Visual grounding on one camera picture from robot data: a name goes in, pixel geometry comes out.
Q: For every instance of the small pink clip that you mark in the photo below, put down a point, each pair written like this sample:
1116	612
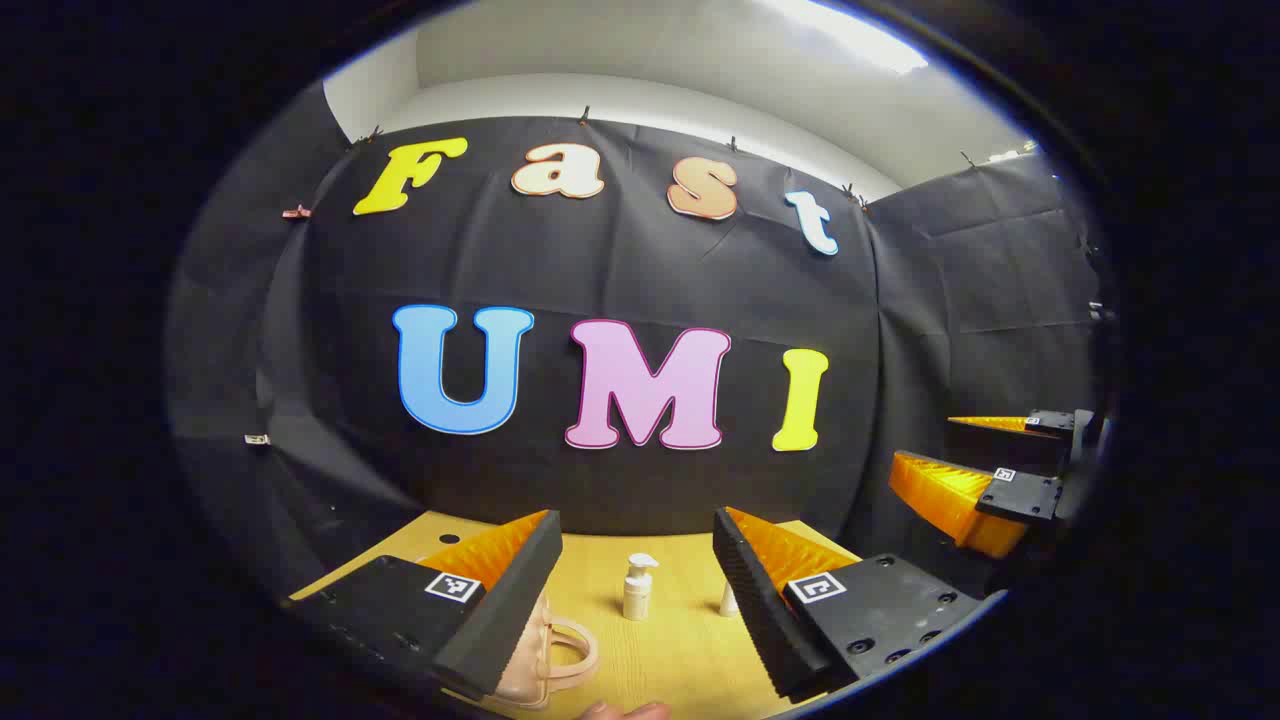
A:
297	212

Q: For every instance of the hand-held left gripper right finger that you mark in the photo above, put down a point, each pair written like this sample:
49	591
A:
760	620

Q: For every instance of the white pump bottle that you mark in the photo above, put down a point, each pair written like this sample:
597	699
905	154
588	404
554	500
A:
637	595

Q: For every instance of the white squeeze tube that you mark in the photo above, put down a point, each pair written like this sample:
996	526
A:
728	603

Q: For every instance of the black backdrop cloth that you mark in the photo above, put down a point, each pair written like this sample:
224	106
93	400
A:
600	260

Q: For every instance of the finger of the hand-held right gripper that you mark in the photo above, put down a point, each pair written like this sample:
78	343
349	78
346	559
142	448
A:
1020	497
1010	445

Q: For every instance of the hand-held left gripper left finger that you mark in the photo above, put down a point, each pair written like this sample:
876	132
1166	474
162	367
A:
510	610

